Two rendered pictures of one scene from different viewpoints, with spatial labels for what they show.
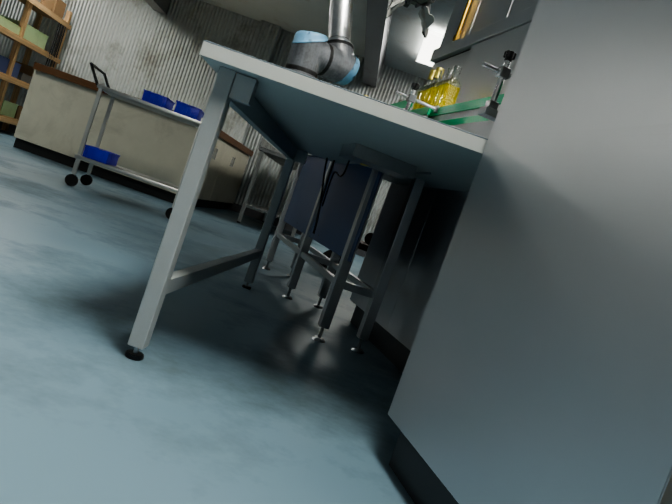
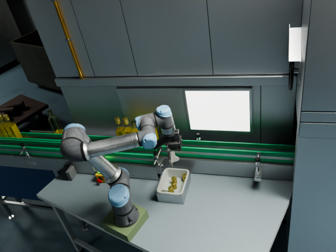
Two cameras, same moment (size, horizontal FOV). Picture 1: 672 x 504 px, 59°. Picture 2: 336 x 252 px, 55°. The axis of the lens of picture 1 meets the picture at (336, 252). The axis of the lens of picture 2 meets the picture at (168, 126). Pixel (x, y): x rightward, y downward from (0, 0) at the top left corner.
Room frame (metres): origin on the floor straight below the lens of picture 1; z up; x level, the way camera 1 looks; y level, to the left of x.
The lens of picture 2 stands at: (1.04, 1.14, 2.34)
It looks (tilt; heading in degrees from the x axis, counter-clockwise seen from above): 35 degrees down; 308
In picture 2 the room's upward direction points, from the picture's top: 11 degrees counter-clockwise
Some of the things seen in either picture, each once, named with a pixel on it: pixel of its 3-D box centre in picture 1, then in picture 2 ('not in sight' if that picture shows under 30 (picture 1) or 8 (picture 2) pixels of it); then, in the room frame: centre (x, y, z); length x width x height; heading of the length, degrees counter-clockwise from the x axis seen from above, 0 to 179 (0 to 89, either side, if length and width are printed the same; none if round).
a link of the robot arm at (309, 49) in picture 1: (308, 51); (120, 198); (2.13, 0.32, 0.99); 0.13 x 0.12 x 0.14; 129
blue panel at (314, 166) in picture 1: (338, 201); (70, 180); (3.01, 0.07, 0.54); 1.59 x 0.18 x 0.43; 16
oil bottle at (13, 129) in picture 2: not in sight; (13, 129); (3.39, 0.13, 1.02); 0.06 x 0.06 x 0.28; 16
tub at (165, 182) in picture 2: not in sight; (174, 185); (2.01, -0.03, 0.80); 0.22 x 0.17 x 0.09; 106
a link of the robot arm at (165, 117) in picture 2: not in sight; (164, 116); (1.93, 0.03, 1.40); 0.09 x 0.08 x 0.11; 39
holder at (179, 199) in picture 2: not in sight; (175, 182); (2.02, -0.06, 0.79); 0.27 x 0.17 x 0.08; 106
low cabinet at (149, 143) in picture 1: (150, 149); not in sight; (7.64, 2.67, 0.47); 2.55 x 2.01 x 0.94; 179
